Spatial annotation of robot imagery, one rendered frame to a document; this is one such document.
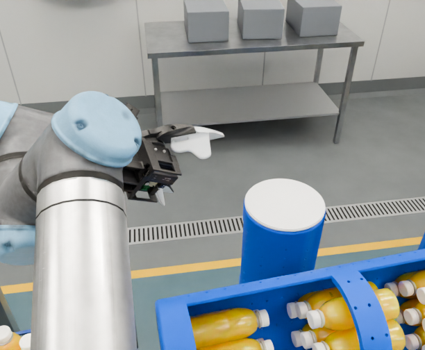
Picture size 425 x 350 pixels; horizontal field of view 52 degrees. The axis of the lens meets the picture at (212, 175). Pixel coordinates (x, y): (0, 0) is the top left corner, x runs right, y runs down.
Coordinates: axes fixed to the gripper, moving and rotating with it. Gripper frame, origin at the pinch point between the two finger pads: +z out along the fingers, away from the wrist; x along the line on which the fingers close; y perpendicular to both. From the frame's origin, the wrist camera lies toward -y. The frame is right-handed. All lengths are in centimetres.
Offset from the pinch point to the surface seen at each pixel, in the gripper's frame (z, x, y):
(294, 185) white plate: 81, -27, -28
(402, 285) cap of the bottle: 65, -7, 23
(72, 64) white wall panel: 110, -172, -282
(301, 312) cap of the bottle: 41, -22, 21
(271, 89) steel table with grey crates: 246, -82, -206
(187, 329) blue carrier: 11.6, -28.5, 18.3
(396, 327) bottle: 53, -8, 32
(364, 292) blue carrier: 43.3, -6.2, 23.7
